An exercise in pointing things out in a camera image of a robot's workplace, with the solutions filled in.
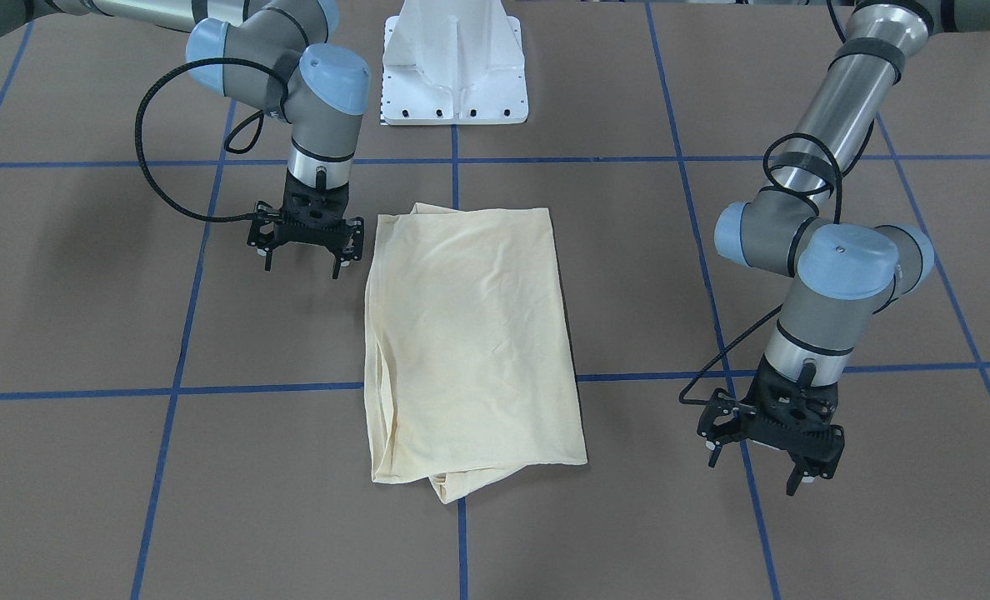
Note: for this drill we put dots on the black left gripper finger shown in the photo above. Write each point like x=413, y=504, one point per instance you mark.
x=715, y=449
x=799, y=475

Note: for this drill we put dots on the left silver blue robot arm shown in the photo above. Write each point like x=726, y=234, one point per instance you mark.
x=841, y=273

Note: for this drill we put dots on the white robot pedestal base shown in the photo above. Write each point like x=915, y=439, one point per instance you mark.
x=453, y=63

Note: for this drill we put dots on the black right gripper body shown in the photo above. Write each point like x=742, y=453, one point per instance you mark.
x=263, y=235

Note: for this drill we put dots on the cream long-sleeve printed shirt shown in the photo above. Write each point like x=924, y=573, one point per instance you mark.
x=468, y=371

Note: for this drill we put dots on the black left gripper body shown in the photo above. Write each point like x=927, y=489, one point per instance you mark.
x=718, y=421

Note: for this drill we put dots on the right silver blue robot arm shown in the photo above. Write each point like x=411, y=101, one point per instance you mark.
x=277, y=58

